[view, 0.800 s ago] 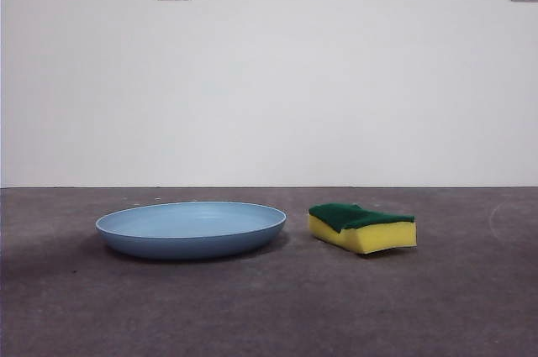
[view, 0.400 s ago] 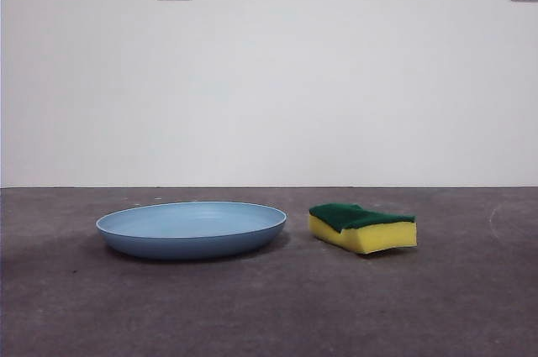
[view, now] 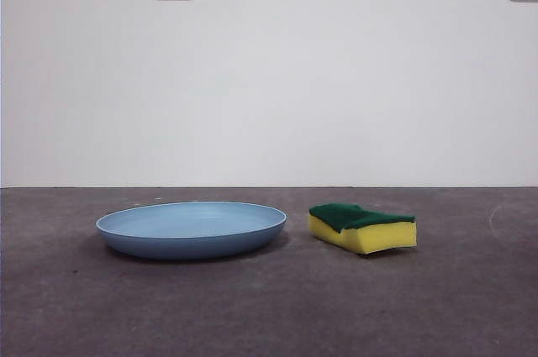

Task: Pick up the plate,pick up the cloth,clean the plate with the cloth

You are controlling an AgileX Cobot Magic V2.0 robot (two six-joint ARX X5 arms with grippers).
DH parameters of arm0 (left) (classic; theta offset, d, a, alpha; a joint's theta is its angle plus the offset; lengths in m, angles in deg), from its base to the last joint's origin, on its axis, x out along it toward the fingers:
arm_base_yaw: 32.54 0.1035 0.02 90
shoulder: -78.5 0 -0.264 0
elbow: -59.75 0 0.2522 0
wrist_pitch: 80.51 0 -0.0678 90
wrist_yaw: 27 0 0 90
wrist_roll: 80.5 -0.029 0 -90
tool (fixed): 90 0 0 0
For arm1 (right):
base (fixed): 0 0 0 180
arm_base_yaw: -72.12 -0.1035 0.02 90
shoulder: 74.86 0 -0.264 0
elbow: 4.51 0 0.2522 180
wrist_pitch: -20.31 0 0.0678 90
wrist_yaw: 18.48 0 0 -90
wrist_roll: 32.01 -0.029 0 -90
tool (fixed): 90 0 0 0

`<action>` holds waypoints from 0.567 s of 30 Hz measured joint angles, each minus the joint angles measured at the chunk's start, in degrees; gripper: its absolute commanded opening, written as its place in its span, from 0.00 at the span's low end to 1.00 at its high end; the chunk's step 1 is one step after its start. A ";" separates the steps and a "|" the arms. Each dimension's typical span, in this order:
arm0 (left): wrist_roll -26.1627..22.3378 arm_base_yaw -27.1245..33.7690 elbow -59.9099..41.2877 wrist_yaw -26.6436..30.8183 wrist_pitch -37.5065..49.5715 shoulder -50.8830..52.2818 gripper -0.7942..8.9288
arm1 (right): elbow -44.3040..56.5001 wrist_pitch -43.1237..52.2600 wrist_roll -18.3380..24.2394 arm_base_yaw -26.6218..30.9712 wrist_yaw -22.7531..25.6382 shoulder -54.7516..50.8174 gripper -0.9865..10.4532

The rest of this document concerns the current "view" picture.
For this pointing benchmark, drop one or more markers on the light blue round plate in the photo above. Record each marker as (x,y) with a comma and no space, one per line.
(189,235)

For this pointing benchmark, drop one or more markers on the yellow sponge with green scourer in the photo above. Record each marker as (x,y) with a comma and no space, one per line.
(365,233)

